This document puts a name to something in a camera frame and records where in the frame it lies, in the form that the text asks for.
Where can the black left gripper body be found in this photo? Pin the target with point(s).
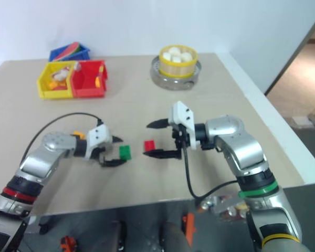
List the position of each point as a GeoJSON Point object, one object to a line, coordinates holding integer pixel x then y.
{"type": "Point", "coordinates": [102, 152]}

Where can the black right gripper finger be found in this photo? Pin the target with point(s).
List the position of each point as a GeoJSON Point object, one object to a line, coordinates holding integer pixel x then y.
{"type": "Point", "coordinates": [160, 153]}
{"type": "Point", "coordinates": [158, 123]}

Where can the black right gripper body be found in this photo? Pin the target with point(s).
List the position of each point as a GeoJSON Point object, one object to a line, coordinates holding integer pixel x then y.
{"type": "Point", "coordinates": [179, 136]}

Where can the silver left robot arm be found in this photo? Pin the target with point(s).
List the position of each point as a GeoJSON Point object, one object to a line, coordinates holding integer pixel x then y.
{"type": "Point", "coordinates": [36, 162]}

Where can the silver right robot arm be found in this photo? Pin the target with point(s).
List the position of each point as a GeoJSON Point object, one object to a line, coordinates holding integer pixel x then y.
{"type": "Point", "coordinates": [241, 149]}

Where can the red cube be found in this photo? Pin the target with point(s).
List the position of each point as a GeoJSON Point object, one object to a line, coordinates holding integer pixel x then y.
{"type": "Point", "coordinates": [149, 145]}

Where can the green cube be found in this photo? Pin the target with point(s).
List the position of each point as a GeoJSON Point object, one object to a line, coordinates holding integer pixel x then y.
{"type": "Point", "coordinates": [125, 152]}

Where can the orange cube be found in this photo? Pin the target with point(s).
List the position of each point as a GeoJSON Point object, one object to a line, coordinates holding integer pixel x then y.
{"type": "Point", "coordinates": [78, 135]}

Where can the round metal tray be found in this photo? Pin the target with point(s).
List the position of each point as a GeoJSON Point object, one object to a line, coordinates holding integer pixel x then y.
{"type": "Point", "coordinates": [173, 83]}

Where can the red plastic bin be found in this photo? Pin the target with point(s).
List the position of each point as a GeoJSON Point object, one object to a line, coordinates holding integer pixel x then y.
{"type": "Point", "coordinates": [88, 90]}

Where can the yellow bamboo steamer basket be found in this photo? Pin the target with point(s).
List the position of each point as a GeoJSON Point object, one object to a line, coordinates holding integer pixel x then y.
{"type": "Point", "coordinates": [177, 68]}

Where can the small orange toy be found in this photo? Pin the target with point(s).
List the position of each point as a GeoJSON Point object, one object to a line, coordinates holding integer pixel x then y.
{"type": "Point", "coordinates": [97, 78]}

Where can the white steamed bun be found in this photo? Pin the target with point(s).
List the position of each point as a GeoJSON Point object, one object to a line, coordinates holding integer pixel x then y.
{"type": "Point", "coordinates": [176, 59]}
{"type": "Point", "coordinates": [173, 50]}
{"type": "Point", "coordinates": [186, 56]}
{"type": "Point", "coordinates": [167, 56]}

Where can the orange plastic tool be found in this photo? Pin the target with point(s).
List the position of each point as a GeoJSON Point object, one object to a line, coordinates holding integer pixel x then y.
{"type": "Point", "coordinates": [189, 228]}

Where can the orange toy piece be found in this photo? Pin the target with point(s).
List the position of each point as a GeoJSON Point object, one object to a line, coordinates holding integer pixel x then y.
{"type": "Point", "coordinates": [54, 84]}

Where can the small white pink toy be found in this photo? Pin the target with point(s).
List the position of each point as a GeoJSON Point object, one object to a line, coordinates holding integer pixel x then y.
{"type": "Point", "coordinates": [77, 65]}

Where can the white toy piece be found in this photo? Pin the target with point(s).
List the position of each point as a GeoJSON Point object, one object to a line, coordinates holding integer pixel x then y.
{"type": "Point", "coordinates": [60, 75]}

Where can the yellow plastic bin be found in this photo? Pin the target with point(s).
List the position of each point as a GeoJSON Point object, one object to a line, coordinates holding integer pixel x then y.
{"type": "Point", "coordinates": [45, 86]}

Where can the orange black device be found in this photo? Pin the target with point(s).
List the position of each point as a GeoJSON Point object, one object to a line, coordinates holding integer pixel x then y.
{"type": "Point", "coordinates": [68, 242]}

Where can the blue plastic bin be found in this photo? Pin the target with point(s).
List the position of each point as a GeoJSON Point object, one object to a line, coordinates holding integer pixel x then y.
{"type": "Point", "coordinates": [81, 54]}

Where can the red flat disc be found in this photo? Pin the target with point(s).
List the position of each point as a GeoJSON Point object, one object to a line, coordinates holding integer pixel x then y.
{"type": "Point", "coordinates": [68, 50]}

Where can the white box on floor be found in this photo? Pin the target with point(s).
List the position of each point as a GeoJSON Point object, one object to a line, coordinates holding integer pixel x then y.
{"type": "Point", "coordinates": [300, 120]}

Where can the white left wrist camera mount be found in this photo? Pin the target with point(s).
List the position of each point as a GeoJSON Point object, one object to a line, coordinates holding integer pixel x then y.
{"type": "Point", "coordinates": [98, 136]}

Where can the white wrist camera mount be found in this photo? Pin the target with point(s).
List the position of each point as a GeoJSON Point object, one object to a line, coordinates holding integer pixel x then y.
{"type": "Point", "coordinates": [183, 116]}
{"type": "Point", "coordinates": [98, 136]}

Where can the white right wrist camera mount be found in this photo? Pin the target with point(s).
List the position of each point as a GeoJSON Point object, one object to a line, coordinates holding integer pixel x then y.
{"type": "Point", "coordinates": [183, 116]}

